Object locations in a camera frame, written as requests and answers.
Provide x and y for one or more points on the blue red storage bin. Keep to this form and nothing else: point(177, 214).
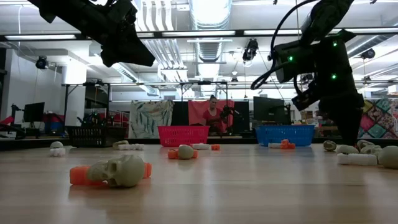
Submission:
point(54, 126)

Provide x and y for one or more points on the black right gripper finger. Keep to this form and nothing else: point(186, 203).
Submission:
point(348, 130)

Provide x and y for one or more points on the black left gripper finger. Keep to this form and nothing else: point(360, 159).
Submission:
point(136, 54)

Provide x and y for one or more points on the blue plastic basket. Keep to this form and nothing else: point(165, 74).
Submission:
point(298, 133)

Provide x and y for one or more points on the black upright panel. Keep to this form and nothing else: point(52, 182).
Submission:
point(180, 113)

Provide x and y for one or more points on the colourful patchwork cloth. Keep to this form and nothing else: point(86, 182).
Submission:
point(379, 119)

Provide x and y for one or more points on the white plastic skeleton figure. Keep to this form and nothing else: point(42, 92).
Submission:
point(139, 147)
point(196, 146)
point(273, 145)
point(206, 147)
point(127, 147)
point(57, 152)
point(357, 159)

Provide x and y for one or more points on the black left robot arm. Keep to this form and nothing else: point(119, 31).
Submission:
point(71, 15)

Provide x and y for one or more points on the white LED light strip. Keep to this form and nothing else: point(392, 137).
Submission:
point(146, 35)
point(199, 33)
point(373, 30)
point(267, 32)
point(40, 37)

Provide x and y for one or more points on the black overhead rig crossbar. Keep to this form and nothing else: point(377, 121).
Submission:
point(158, 34)

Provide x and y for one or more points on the black metal stand frame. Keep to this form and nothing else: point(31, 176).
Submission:
point(66, 105)

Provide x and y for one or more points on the grey-green plastic skull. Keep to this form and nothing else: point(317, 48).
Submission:
point(185, 152)
point(330, 146)
point(346, 150)
point(363, 143)
point(124, 171)
point(56, 145)
point(373, 151)
point(389, 158)
point(120, 143)

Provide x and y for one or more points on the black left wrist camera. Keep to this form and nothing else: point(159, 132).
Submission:
point(109, 57)

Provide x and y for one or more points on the red backdrop cloth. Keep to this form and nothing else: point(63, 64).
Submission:
point(196, 110)

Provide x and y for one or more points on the red plastic basket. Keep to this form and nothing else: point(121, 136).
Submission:
point(183, 135)

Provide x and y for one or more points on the white leaf print cloth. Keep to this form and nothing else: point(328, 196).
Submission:
point(150, 118)

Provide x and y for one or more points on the black computer monitor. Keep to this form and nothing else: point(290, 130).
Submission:
point(269, 109)
point(34, 112)

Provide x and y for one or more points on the black aluminium table frame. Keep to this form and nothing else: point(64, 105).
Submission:
point(18, 144)

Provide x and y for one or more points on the black ceiling spot lamp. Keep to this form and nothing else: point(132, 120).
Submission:
point(42, 63)
point(368, 53)

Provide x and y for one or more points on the black background robot arm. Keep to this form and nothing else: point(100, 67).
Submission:
point(228, 112)

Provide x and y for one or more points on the person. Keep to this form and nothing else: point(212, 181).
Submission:
point(213, 119)

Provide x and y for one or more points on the black plastic basket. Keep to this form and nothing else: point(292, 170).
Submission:
point(93, 137)

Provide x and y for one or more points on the brown cardboard box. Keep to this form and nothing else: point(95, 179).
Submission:
point(308, 116)

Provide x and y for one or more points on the black overhead camera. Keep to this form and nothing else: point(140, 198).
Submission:
point(250, 49)

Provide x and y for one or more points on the silver ventilation duct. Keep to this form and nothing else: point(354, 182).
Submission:
point(210, 18)

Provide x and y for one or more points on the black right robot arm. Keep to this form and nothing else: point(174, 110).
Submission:
point(329, 15)

